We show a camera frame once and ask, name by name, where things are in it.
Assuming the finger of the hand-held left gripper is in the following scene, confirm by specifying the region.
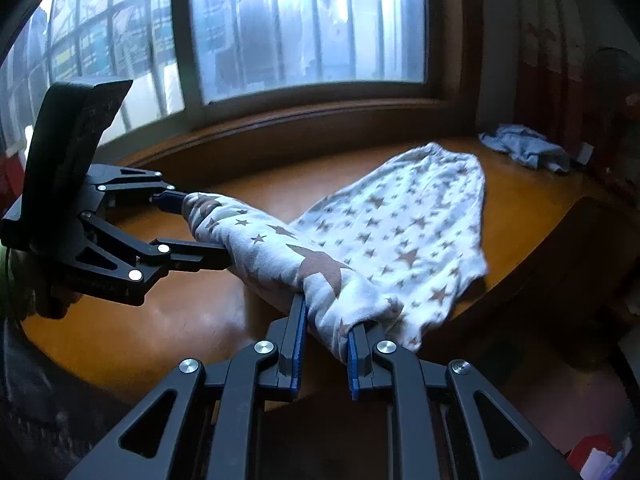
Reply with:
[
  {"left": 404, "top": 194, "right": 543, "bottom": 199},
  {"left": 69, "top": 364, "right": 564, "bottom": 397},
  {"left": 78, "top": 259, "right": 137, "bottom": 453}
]
[
  {"left": 87, "top": 164, "right": 188, "bottom": 215},
  {"left": 79, "top": 211, "right": 232, "bottom": 292}
]

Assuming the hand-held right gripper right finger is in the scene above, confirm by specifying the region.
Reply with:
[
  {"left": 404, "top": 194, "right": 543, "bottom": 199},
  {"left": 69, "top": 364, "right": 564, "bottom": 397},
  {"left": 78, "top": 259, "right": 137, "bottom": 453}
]
[{"left": 346, "top": 325, "right": 583, "bottom": 480}]

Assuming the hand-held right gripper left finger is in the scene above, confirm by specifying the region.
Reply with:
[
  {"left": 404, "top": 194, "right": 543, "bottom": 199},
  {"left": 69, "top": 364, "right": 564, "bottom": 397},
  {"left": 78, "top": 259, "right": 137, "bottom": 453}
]
[{"left": 65, "top": 292, "right": 308, "bottom": 480}]

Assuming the white star-printed garment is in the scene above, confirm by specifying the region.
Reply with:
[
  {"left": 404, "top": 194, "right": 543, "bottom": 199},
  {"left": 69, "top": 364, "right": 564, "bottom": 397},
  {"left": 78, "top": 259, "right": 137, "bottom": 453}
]
[{"left": 181, "top": 142, "right": 490, "bottom": 361}]

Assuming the wooden window sill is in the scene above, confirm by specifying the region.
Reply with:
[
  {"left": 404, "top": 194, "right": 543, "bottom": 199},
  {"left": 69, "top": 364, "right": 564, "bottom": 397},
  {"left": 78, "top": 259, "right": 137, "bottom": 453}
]
[{"left": 95, "top": 95, "right": 481, "bottom": 176}]

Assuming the dark cloth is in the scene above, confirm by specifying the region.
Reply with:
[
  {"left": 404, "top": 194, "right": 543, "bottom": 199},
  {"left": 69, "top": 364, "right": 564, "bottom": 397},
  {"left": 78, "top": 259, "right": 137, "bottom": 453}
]
[{"left": 0, "top": 310, "right": 131, "bottom": 480}]

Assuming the window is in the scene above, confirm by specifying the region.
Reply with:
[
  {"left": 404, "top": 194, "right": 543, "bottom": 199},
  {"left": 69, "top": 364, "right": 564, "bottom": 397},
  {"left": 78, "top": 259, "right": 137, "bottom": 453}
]
[{"left": 0, "top": 0, "right": 436, "bottom": 161}]

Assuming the red and white packet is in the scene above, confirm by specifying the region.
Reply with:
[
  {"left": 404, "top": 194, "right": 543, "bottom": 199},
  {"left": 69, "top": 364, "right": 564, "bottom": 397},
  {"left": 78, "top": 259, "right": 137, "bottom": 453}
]
[{"left": 569, "top": 434, "right": 632, "bottom": 472}]

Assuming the blue striped garment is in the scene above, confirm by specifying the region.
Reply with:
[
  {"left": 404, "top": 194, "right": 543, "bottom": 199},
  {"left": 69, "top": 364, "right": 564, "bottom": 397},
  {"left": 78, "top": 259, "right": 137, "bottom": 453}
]
[{"left": 479, "top": 124, "right": 572, "bottom": 176}]

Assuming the red patterned curtain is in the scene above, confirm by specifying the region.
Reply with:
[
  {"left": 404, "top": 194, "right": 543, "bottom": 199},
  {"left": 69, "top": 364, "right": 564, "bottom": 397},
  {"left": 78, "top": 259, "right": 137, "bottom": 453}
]
[{"left": 515, "top": 0, "right": 640, "bottom": 171}]

